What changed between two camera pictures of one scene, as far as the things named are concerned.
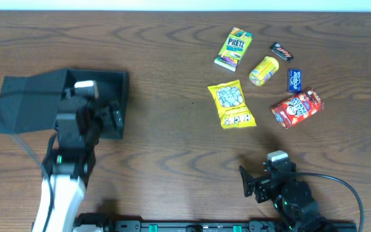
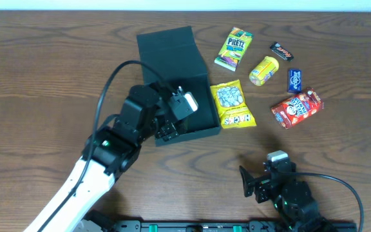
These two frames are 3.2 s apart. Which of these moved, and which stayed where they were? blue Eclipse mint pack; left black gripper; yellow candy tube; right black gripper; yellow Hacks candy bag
Moved: left black gripper
Stayed: right black gripper; yellow candy tube; yellow Hacks candy bag; blue Eclipse mint pack
